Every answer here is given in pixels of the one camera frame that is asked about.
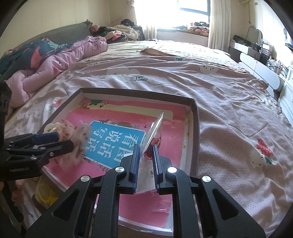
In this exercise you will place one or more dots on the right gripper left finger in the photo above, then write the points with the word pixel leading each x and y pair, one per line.
pixel 90 207

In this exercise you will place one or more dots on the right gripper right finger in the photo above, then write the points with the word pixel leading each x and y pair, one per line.
pixel 201 207

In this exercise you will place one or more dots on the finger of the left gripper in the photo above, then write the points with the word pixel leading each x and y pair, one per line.
pixel 31 139
pixel 50 148

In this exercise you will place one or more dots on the cream white claw clip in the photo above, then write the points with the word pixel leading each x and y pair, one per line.
pixel 51 127

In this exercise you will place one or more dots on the bag of yellow rings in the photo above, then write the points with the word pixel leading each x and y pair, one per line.
pixel 46 192

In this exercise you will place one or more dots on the polka dot fabric bow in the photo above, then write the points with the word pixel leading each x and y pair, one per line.
pixel 79 135

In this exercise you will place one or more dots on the clear bag red earrings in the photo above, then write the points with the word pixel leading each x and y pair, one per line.
pixel 145 181

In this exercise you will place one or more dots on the person left hand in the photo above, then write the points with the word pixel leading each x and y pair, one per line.
pixel 17 196

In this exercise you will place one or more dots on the pink quilted blanket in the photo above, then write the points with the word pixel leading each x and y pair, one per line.
pixel 25 83

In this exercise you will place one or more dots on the dark shallow cardboard box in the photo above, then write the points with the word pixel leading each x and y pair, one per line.
pixel 191 155

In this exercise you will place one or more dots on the dark floral duvet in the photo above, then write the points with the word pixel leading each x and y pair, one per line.
pixel 29 56

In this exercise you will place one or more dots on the grey padded headboard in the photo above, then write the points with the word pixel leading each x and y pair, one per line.
pixel 62 35

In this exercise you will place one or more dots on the white drawer dresser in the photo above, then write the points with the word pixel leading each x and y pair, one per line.
pixel 286 96

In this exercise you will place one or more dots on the pile of clothes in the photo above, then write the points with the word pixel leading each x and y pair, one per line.
pixel 126 31

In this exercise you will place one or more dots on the white vanity desk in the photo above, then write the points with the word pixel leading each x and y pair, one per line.
pixel 249 59

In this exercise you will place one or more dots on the heart shaped mirror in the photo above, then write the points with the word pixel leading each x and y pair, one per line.
pixel 254 35

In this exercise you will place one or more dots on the cream window curtain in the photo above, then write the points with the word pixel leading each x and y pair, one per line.
pixel 220 25

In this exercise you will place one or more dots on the clothes on window sill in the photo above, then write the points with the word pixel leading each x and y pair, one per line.
pixel 199 28

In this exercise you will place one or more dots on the wall mounted television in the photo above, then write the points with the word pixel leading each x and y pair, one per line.
pixel 290 46

